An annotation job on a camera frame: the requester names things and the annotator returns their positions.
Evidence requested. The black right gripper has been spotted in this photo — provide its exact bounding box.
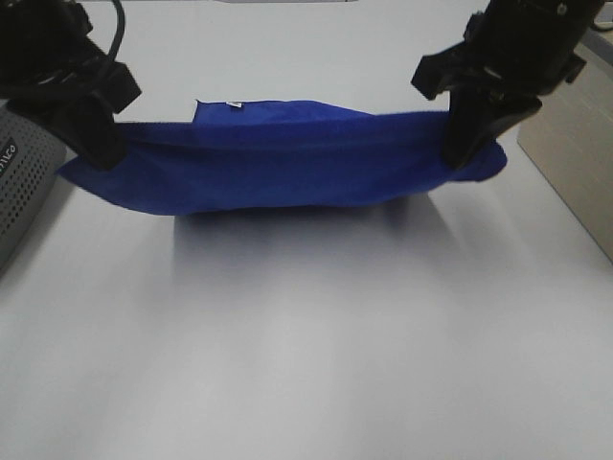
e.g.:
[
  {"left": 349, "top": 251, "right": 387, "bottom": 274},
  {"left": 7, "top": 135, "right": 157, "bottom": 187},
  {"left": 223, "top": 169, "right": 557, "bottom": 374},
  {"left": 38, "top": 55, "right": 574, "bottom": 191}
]
[{"left": 411, "top": 0, "right": 599, "bottom": 169}]

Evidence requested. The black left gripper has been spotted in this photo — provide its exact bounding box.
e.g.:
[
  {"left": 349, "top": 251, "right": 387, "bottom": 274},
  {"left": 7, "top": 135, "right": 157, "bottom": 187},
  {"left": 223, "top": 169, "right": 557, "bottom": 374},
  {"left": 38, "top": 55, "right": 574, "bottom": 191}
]
[{"left": 1, "top": 1, "right": 142, "bottom": 171}]

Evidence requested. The blue microfibre towel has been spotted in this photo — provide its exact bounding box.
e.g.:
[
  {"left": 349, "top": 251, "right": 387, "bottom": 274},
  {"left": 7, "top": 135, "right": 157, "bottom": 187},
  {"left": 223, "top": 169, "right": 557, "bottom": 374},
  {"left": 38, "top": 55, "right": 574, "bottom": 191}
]
[{"left": 59, "top": 101, "right": 508, "bottom": 216}]

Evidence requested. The grey perforated plastic basket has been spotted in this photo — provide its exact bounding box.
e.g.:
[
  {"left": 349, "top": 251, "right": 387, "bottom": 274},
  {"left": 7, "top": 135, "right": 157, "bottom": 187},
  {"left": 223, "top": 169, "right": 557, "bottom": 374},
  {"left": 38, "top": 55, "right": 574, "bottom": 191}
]
[{"left": 1, "top": 104, "right": 66, "bottom": 266}]

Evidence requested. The beige bin with grey rim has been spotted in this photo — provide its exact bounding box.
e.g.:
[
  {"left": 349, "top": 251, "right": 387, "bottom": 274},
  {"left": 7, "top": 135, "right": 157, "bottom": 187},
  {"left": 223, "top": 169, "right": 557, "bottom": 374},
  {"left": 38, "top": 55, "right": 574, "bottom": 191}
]
[{"left": 518, "top": 31, "right": 612, "bottom": 257}]

